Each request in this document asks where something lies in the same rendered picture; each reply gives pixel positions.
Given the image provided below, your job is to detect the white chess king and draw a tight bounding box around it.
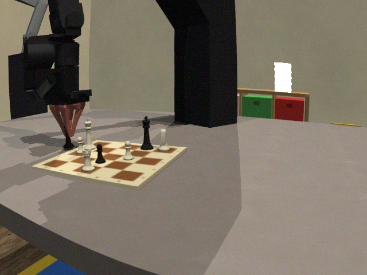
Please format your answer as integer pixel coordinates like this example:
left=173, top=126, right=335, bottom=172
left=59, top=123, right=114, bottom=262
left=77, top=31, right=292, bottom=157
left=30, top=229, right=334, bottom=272
left=84, top=118, right=95, bottom=150

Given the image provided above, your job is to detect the cream and brown chessboard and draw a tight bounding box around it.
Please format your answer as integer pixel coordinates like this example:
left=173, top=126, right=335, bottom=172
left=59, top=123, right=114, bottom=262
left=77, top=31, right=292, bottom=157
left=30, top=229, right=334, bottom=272
left=32, top=140, right=187, bottom=190

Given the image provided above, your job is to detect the white rook chess piece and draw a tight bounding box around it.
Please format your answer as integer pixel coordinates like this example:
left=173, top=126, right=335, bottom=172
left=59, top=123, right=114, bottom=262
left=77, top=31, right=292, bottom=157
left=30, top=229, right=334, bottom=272
left=82, top=148, right=95, bottom=172

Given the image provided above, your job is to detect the white pawn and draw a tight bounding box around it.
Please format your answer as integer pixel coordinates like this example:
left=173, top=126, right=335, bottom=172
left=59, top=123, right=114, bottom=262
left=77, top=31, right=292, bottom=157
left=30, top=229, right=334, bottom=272
left=123, top=141, right=134, bottom=160
left=77, top=137, right=83, bottom=154

